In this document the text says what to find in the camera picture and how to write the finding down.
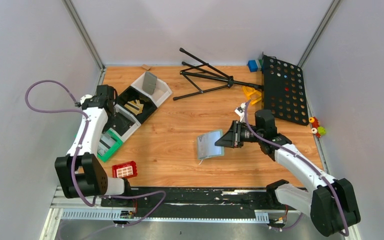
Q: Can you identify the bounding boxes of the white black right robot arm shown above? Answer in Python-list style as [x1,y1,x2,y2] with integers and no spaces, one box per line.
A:
[214,109,361,237]

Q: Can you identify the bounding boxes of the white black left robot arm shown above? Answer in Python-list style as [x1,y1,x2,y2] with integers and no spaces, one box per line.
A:
[54,85,127,199]

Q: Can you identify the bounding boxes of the gold cards in black bin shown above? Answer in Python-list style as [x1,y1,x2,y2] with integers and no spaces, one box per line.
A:
[124,99,144,116]

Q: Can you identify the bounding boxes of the grey card holder in bin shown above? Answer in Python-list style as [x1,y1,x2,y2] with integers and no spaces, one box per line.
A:
[142,71,158,95]

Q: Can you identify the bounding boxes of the silver cards in green bin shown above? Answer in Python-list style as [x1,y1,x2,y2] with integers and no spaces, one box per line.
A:
[97,131,118,157]

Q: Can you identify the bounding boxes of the white plastic bin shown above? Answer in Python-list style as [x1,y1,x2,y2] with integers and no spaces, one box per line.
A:
[130,72,173,108]
[111,104,141,143]

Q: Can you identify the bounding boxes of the black plastic bin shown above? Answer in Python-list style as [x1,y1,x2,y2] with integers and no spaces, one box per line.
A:
[116,86,157,124]

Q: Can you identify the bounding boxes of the black item in white bin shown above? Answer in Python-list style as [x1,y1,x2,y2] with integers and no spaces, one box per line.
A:
[112,112,135,136]

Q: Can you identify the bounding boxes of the black perforated music stand tray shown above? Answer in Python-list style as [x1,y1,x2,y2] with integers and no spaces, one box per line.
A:
[261,54,309,126]

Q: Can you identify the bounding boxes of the small wooden block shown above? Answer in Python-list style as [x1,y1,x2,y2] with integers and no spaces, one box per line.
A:
[141,64,152,71]

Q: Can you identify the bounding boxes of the green plastic bin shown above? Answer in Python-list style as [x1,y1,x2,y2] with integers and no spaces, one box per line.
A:
[75,128,124,164]

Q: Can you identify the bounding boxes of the red yellow green toy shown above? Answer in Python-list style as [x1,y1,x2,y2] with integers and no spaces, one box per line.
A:
[308,116,327,138]

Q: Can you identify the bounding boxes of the blue toy block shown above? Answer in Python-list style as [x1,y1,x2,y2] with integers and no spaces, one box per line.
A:
[247,59,263,73]

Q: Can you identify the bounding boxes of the black folding tripod stand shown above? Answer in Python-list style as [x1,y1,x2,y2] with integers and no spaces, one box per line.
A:
[172,47,265,101]

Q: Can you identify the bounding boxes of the red white toy block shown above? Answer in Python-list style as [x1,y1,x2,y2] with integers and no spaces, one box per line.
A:
[112,161,138,179]

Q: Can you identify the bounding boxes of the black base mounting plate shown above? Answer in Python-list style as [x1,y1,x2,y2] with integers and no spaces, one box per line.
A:
[100,187,297,222]

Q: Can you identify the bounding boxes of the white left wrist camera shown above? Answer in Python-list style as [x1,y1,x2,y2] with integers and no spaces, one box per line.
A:
[79,94,93,105]

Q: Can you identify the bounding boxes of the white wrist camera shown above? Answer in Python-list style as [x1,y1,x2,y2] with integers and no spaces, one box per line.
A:
[234,102,247,123]
[79,94,93,105]

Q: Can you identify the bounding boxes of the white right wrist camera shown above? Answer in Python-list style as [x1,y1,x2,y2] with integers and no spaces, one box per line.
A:
[234,102,247,123]

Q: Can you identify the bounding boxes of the yellow plastic toy frame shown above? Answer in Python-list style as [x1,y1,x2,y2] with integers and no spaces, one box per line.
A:
[242,86,262,105]

